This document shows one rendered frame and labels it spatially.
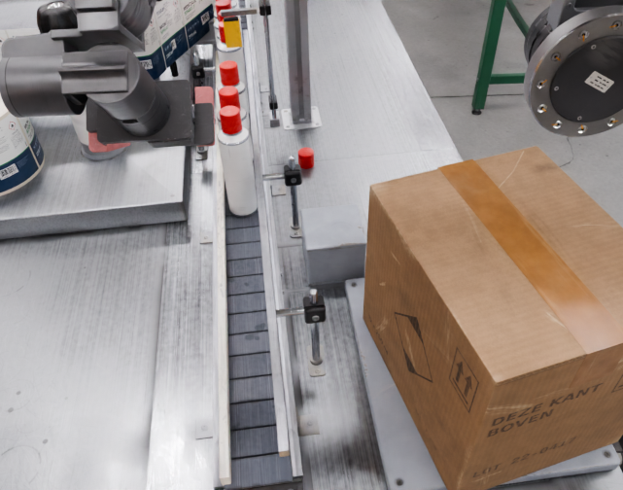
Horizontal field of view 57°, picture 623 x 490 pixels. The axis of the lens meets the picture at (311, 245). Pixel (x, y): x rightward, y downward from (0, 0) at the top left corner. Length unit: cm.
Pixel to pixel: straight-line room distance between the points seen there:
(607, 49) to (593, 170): 187
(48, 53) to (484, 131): 248
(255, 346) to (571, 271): 44
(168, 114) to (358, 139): 73
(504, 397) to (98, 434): 56
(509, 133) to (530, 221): 222
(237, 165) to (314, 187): 25
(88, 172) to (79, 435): 55
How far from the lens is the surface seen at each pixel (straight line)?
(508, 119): 303
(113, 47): 58
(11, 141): 122
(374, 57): 164
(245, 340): 87
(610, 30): 95
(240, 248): 99
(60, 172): 126
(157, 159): 123
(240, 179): 99
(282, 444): 69
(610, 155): 293
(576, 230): 71
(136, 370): 94
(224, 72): 107
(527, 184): 76
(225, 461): 74
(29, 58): 60
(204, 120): 67
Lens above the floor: 158
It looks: 45 degrees down
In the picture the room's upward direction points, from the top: 2 degrees counter-clockwise
